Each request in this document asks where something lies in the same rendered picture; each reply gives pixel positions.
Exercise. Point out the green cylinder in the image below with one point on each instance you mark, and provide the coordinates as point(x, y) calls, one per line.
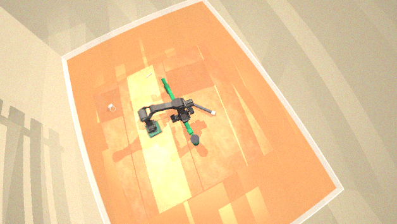
point(172, 97)

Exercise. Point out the green translucent cup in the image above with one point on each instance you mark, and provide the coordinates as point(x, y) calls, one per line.
point(190, 131)

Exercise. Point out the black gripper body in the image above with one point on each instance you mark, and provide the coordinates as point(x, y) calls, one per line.
point(176, 118)

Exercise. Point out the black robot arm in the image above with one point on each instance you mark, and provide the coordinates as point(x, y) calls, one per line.
point(179, 104)

